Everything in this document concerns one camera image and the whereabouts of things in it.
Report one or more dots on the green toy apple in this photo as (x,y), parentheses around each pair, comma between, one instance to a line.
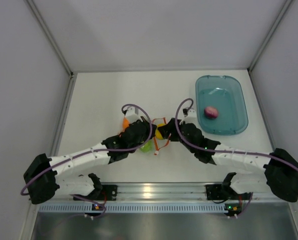
(147,147)

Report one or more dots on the orange toy ball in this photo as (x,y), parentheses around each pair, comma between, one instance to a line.
(125,123)

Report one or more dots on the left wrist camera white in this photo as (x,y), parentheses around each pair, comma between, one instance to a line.
(132,114)

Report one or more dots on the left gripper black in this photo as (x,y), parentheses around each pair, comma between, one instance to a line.
(148,124)

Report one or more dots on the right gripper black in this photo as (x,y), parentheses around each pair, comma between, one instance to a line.
(170,128)

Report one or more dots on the right aluminium frame post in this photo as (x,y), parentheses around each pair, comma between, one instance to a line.
(284,9)

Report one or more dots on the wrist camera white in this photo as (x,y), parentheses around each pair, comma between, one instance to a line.
(190,115)
(132,114)

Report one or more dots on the left aluminium frame post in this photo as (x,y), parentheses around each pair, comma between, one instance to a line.
(54,45)

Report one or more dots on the aluminium mounting rail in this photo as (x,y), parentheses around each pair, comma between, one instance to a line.
(172,191)

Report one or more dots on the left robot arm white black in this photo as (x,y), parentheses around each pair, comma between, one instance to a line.
(73,174)

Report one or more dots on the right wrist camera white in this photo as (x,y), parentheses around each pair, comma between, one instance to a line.
(190,115)

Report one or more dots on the purple toy onion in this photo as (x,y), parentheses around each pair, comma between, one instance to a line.
(211,112)

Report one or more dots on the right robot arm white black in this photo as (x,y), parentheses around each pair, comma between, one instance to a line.
(275,172)

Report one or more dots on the grey slotted cable duct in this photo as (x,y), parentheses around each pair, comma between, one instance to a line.
(114,207)

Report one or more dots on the clear zip top bag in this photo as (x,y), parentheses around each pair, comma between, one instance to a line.
(158,144)

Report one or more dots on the yellow toy lemon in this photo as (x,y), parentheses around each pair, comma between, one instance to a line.
(158,134)

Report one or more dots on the blue plastic basin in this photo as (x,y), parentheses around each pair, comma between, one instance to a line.
(226,95)

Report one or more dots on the aluminium frame post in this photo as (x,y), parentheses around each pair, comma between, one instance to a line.
(54,45)
(284,9)

